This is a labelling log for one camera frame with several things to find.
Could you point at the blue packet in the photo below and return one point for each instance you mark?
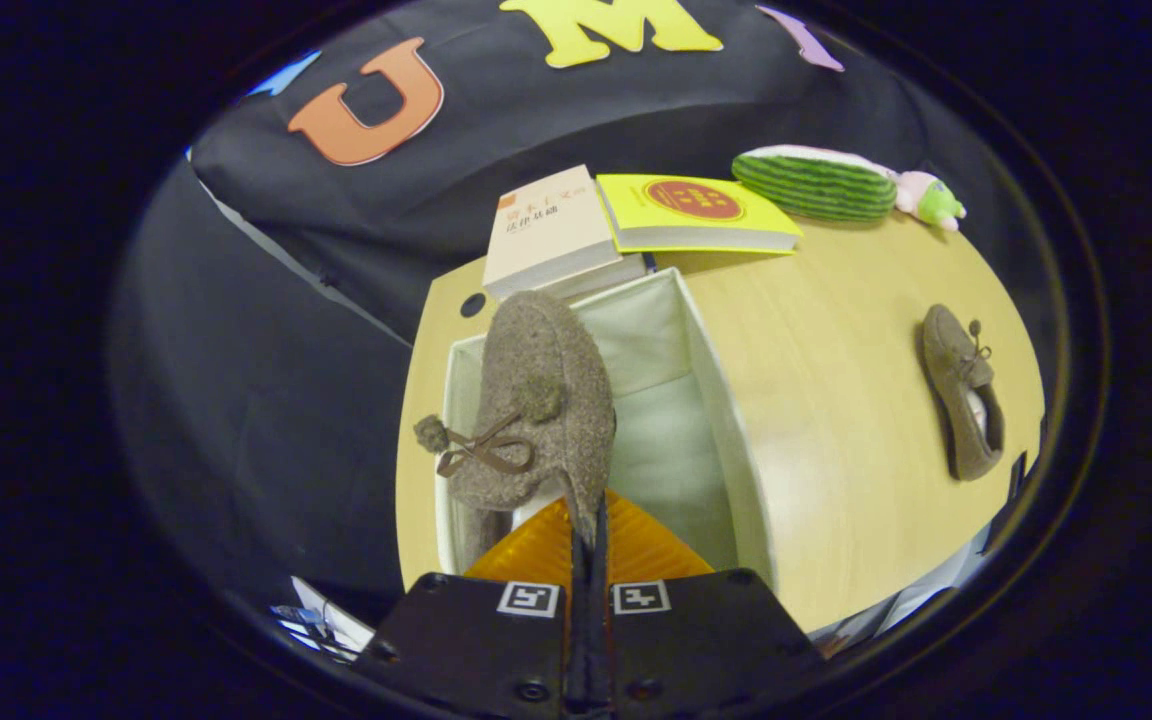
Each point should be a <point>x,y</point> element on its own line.
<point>316,620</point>

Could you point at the brown felt shoe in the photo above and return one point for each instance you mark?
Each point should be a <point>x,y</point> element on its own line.
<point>961,400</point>
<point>536,400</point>

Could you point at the yellow book with red circle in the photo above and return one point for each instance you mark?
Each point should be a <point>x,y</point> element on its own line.
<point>696,210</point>

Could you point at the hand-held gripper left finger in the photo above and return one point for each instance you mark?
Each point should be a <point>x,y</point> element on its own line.
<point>476,650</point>

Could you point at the beige fabric storage box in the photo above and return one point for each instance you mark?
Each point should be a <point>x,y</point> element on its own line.
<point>656,440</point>

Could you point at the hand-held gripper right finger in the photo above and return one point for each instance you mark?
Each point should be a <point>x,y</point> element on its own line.
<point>706,640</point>

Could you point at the grey book stack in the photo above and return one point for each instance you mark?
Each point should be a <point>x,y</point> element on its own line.
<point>626,278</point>

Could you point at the watermelon slice plush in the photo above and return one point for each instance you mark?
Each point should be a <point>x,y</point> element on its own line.
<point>816,185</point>

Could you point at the beige book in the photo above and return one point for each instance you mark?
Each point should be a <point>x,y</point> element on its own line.
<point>546,230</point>

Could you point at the pink and green plush toy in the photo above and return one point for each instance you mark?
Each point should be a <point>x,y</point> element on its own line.
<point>926,198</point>

